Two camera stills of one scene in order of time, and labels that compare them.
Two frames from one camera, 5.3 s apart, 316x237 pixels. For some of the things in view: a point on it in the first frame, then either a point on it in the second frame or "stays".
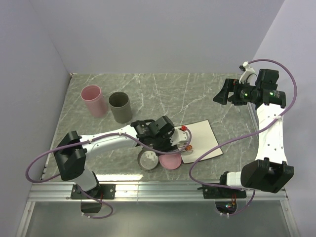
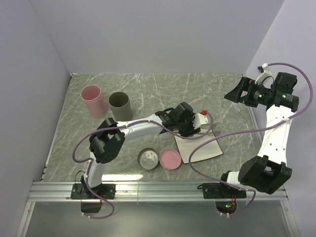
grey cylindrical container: [120, 103] stays
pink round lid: [170, 161] stays
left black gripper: [168, 147] -> [191, 131]
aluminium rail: [58, 191] stays
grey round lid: [147, 159] stays
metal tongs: [188, 148] -> [212, 132]
